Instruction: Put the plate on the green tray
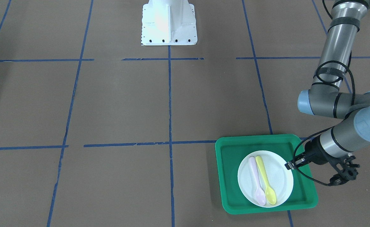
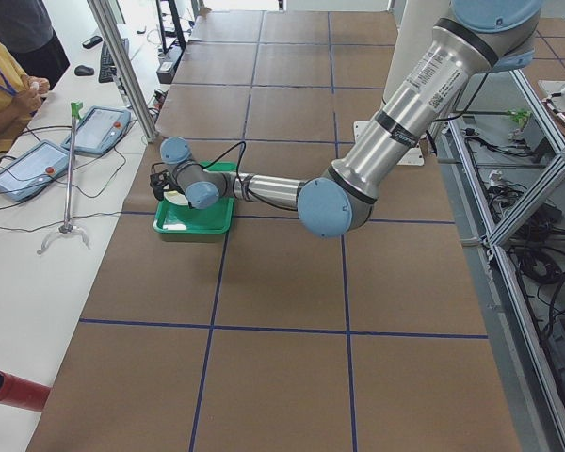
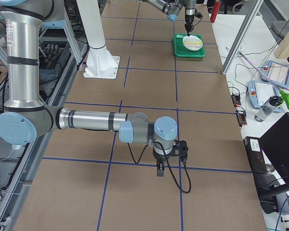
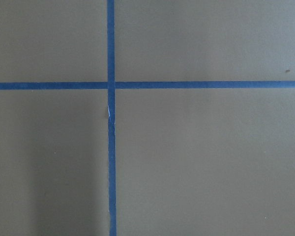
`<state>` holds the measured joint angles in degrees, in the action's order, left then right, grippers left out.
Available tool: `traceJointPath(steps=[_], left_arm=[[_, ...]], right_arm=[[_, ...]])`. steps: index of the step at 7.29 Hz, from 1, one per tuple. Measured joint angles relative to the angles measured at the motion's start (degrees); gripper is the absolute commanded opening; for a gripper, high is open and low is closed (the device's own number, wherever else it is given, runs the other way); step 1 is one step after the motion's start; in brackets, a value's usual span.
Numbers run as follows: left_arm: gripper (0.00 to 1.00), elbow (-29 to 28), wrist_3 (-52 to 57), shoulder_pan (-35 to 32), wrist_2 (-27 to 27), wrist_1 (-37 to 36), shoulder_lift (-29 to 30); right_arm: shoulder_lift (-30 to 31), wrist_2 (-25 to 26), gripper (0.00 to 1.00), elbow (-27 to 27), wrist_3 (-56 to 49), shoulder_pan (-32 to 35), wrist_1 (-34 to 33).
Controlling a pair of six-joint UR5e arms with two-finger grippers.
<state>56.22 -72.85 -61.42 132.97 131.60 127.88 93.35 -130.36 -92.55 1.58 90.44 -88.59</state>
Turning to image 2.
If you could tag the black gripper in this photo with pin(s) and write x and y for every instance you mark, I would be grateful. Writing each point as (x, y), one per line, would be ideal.
(169, 189)

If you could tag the white round plate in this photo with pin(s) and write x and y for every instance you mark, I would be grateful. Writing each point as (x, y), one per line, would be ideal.
(176, 198)

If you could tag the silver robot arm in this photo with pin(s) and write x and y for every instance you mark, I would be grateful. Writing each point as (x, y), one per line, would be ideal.
(471, 37)

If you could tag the green plastic tray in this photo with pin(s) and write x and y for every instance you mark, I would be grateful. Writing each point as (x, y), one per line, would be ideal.
(188, 224)

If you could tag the far teach pendant tablet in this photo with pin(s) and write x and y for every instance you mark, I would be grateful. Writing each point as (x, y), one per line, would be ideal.
(100, 129)

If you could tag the teach pendant tablet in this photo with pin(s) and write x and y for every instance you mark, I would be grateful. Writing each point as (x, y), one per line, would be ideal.
(100, 129)
(26, 176)

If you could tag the reacher grabber tool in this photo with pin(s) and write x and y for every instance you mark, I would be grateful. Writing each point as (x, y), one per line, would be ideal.
(67, 229)

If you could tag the near teach pendant tablet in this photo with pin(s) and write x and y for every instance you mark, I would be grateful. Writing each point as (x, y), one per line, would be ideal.
(26, 176)

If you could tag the black keyboard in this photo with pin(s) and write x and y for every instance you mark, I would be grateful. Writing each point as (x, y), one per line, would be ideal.
(106, 65)

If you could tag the black computer mouse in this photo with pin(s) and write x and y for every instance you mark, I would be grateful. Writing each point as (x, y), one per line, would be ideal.
(83, 70)

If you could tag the person in yellow shirt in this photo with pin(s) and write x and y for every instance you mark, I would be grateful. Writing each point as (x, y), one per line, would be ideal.
(20, 98)

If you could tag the person in grey shirt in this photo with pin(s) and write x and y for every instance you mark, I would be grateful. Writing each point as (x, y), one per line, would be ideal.
(27, 31)

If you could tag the red cylinder tube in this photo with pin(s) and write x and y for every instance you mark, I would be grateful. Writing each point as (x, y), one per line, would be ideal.
(22, 393)

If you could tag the aluminium frame post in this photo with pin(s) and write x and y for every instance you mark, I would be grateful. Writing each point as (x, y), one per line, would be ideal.
(108, 27)

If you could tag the aluminium frame rail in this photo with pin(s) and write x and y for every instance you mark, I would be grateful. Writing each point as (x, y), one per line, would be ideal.
(507, 164)

